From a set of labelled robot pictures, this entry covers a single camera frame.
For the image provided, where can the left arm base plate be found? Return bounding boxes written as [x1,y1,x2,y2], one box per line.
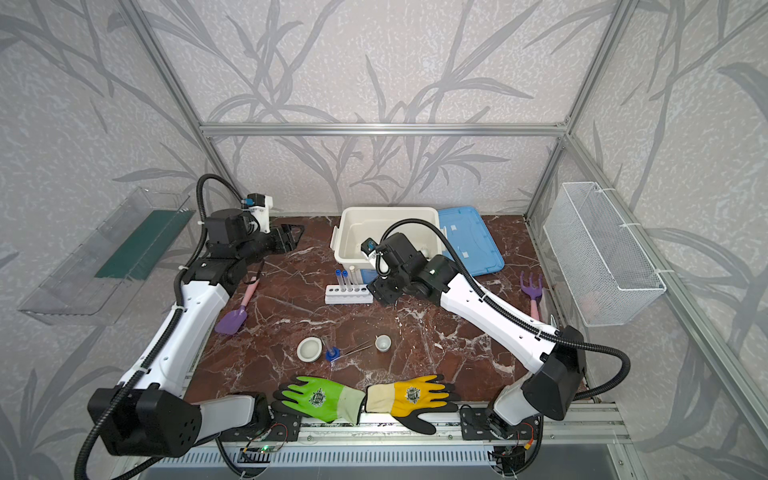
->
[233,412,302,443]

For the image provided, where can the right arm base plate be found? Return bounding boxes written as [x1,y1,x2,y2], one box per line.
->
[458,404,542,441]

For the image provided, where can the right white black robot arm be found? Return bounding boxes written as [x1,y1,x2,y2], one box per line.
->
[360,232,631,438]

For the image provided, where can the white test tube rack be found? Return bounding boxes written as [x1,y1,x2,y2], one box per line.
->
[325,285,374,305]

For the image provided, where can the green work glove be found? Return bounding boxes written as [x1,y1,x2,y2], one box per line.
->
[271,376,366,425]

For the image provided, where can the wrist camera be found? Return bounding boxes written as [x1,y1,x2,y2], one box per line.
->
[361,237,378,260]
[241,193,273,233]

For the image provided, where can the blue handled metal tweezers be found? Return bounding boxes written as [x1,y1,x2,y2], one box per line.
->
[325,342,375,363]

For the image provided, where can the purple rake pink handle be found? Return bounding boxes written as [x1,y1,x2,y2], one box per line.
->
[519,273,543,320]

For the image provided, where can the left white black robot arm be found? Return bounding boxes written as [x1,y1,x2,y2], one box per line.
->
[74,174,304,479]

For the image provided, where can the small white crucible cup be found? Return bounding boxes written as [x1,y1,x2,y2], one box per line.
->
[375,335,392,353]

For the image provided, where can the white shallow ceramic dish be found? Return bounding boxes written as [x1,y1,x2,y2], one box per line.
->
[296,336,324,363]

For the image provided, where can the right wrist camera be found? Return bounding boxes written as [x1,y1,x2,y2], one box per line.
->
[361,237,378,260]

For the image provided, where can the white wire mesh basket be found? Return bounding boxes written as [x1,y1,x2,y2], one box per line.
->
[544,182,666,327]

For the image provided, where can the yellow work glove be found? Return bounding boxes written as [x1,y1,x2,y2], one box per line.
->
[364,374,461,435]

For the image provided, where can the white plastic storage bin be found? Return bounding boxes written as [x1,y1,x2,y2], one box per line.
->
[330,206,444,270]

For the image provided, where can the purple scoop pink handle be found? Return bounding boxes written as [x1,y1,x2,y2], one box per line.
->
[214,278,259,336]

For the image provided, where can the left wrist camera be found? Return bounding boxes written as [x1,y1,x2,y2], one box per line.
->
[241,193,273,233]

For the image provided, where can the clear acrylic wall shelf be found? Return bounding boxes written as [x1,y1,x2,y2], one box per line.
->
[19,188,196,326]

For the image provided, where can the blue plastic bin lid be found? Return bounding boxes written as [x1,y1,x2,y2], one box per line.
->
[438,206,505,277]

